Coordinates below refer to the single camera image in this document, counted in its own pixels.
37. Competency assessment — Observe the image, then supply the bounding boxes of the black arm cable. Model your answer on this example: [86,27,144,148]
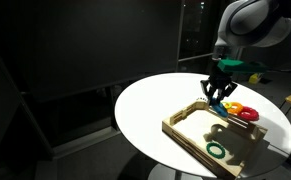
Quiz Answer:
[267,67,291,73]

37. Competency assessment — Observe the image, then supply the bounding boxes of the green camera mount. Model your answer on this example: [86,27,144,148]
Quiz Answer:
[217,58,269,75]

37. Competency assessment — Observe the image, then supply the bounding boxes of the yellow object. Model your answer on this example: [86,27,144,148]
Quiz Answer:
[248,73,263,85]

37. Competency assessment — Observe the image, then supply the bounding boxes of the blue dotted ring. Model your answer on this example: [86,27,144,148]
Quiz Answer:
[208,97,229,118]

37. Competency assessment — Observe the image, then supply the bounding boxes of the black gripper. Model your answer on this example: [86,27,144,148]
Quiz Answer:
[200,65,239,103]

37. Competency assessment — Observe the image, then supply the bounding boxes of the green ridged ring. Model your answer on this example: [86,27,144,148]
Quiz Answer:
[205,141,226,160]

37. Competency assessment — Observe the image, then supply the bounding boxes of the wooden slatted tray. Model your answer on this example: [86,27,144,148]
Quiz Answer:
[161,99,269,179]

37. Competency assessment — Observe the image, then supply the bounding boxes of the red ridged ring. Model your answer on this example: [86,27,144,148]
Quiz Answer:
[237,106,260,122]

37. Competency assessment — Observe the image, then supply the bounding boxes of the orange ring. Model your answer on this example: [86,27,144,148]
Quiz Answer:
[227,102,244,116]

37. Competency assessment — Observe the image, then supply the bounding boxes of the white table pedestal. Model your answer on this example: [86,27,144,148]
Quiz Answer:
[147,163,193,180]

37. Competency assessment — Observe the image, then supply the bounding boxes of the dark metal window post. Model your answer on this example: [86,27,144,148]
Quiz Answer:
[176,0,186,73]

